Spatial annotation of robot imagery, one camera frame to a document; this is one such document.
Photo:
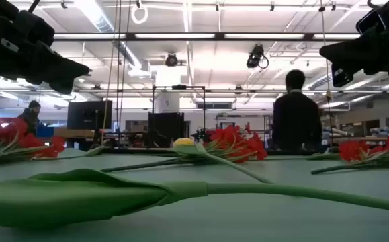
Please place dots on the black computer monitor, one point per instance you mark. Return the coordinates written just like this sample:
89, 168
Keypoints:
88, 114

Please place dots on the round black ceiling fixture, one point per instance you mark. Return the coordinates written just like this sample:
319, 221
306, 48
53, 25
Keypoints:
171, 60

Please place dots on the silver ventilation duct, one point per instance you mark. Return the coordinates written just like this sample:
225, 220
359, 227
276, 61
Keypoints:
96, 18

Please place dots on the person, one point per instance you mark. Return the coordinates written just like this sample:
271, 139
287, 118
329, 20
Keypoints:
296, 117
31, 117

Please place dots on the brown cardboard box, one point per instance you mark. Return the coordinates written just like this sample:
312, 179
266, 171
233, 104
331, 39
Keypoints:
73, 132

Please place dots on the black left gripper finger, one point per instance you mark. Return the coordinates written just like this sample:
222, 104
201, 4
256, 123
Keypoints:
58, 85
63, 69

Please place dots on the black partition panel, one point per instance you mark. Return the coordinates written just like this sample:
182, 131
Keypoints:
165, 129

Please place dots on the white round pillar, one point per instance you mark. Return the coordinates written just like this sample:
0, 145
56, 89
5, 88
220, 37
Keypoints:
167, 102

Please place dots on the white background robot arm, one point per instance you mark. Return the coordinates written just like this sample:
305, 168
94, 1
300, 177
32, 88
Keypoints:
387, 131
335, 131

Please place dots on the blue box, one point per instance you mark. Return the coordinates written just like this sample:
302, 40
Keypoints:
45, 131

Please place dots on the black metal cube frame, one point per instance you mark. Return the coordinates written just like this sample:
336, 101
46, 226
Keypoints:
179, 87

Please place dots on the wooden table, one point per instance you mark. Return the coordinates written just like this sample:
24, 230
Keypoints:
369, 138

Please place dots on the red artificial flower bunch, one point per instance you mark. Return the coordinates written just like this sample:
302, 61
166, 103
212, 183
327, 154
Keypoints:
352, 149
11, 129
227, 136

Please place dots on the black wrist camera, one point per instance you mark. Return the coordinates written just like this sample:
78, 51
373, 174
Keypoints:
370, 21

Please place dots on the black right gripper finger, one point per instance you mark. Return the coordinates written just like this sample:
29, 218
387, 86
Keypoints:
345, 52

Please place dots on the black device with green lights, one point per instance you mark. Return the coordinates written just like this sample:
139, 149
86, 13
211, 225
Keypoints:
201, 136

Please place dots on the green flower stem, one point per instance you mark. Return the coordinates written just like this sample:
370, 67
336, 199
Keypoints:
80, 198

